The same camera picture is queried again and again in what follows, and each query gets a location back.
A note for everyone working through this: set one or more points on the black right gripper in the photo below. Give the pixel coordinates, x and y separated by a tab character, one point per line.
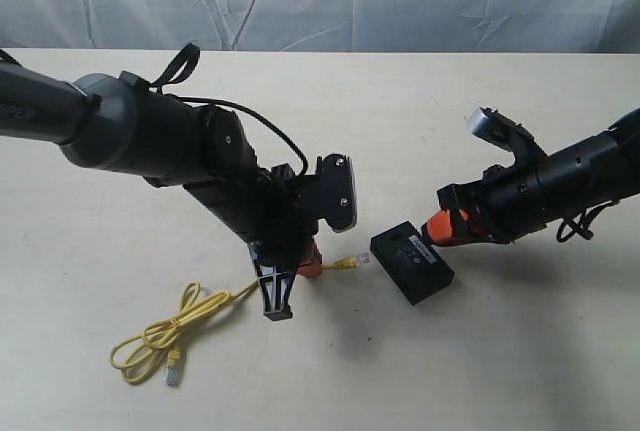
506	204

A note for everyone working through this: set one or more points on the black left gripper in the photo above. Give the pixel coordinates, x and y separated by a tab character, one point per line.
263	210

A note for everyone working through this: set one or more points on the black network switch box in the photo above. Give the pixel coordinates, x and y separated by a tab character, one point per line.
413	265

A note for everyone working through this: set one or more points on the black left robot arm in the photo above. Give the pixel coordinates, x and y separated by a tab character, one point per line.
127	124

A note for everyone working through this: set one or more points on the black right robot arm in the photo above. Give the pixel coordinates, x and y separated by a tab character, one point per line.
572	186

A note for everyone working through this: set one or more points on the grey backdrop cloth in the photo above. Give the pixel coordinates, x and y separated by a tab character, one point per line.
560	26

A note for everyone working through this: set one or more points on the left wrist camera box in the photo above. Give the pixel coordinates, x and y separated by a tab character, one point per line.
335	200

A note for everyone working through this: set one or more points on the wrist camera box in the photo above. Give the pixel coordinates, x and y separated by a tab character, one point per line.
491	126
335	200

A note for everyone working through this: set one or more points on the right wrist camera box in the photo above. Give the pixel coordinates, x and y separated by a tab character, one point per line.
491	126

